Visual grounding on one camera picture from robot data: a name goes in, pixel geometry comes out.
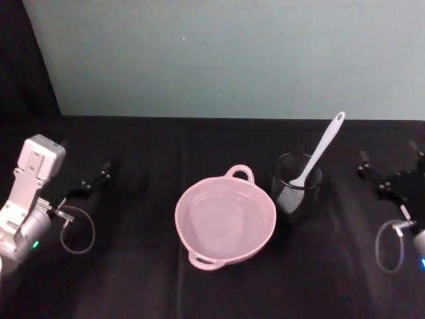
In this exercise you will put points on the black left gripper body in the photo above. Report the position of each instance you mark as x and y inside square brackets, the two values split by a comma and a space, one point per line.
[61, 181]

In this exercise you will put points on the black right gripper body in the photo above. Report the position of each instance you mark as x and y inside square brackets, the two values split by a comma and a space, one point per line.
[409, 187]

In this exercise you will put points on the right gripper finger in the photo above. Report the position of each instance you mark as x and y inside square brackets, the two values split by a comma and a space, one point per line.
[375, 179]
[417, 150]

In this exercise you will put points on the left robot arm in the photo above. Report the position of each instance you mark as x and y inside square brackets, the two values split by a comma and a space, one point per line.
[28, 186]

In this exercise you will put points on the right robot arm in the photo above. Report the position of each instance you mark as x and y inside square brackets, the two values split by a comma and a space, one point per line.
[419, 244]

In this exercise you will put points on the white silicone spatula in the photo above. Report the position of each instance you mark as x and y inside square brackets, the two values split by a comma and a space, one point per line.
[323, 143]

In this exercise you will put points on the black mesh cup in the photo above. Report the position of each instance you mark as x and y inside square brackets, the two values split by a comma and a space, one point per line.
[299, 202]

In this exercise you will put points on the black curtain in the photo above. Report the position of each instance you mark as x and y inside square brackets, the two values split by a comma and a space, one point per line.
[20, 60]

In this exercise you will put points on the black table cloth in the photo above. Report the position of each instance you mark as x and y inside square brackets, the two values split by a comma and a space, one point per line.
[139, 285]

